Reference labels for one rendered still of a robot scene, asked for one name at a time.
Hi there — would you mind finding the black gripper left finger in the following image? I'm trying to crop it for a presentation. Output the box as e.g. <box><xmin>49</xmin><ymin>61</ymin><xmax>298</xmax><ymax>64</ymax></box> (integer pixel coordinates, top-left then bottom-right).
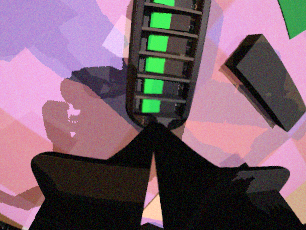
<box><xmin>31</xmin><ymin>122</ymin><xmax>157</xmax><ymax>230</ymax></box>

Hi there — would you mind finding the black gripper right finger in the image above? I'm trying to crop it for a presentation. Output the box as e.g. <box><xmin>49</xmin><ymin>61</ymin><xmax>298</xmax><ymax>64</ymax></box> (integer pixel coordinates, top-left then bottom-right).
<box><xmin>153</xmin><ymin>123</ymin><xmax>290</xmax><ymax>230</ymax></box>

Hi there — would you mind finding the dark grey switch panel with green rocker switches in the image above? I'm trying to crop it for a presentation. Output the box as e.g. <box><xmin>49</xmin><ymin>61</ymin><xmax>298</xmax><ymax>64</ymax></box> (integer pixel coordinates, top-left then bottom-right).
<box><xmin>126</xmin><ymin>0</ymin><xmax>212</xmax><ymax>131</ymax></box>

